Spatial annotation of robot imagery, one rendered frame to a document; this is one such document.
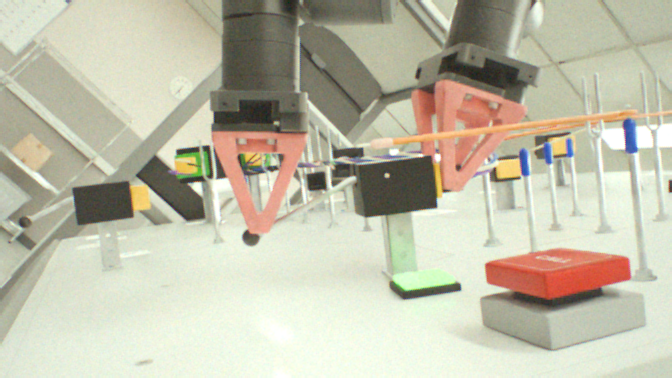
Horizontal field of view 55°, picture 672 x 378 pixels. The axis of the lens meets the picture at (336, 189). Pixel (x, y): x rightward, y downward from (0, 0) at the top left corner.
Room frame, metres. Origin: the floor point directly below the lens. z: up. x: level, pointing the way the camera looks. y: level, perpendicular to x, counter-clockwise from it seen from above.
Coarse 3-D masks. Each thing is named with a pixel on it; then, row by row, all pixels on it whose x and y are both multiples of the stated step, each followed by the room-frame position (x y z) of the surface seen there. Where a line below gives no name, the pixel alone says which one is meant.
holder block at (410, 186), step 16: (384, 160) 0.46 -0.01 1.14; (400, 160) 0.45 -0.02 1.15; (416, 160) 0.45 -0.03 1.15; (432, 160) 0.45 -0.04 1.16; (352, 176) 0.49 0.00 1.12; (368, 176) 0.46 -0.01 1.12; (384, 176) 0.46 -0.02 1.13; (400, 176) 0.46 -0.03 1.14; (416, 176) 0.46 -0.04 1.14; (432, 176) 0.46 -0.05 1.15; (368, 192) 0.46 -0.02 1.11; (384, 192) 0.46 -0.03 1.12; (400, 192) 0.46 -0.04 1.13; (416, 192) 0.46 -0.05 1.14; (432, 192) 0.46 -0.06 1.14; (368, 208) 0.46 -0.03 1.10; (384, 208) 0.46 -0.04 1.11; (400, 208) 0.46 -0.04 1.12; (416, 208) 0.46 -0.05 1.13; (432, 208) 0.46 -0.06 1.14
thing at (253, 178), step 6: (240, 162) 1.23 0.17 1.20; (246, 174) 1.24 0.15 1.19; (252, 174) 1.24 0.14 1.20; (258, 174) 1.28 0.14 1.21; (252, 180) 1.29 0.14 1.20; (258, 180) 1.28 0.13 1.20; (252, 186) 1.29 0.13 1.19; (258, 186) 1.29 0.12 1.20; (252, 192) 1.29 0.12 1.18; (258, 192) 1.30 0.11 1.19; (252, 198) 1.28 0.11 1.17; (258, 198) 1.30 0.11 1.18; (258, 204) 1.30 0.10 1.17; (258, 210) 1.31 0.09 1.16
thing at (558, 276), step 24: (504, 264) 0.31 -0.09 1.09; (528, 264) 0.30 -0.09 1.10; (552, 264) 0.29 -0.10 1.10; (576, 264) 0.28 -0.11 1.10; (600, 264) 0.28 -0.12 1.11; (624, 264) 0.28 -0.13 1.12; (528, 288) 0.29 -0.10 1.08; (552, 288) 0.28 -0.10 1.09; (576, 288) 0.28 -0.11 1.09; (600, 288) 0.30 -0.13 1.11
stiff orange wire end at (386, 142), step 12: (540, 120) 0.35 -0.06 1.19; (552, 120) 0.35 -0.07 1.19; (564, 120) 0.35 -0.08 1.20; (576, 120) 0.35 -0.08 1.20; (588, 120) 0.35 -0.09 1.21; (444, 132) 0.35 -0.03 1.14; (456, 132) 0.35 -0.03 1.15; (468, 132) 0.35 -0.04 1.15; (480, 132) 0.35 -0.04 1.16; (492, 132) 0.35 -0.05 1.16; (360, 144) 0.36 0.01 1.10; (372, 144) 0.35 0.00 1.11; (384, 144) 0.35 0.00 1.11; (396, 144) 0.36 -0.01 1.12
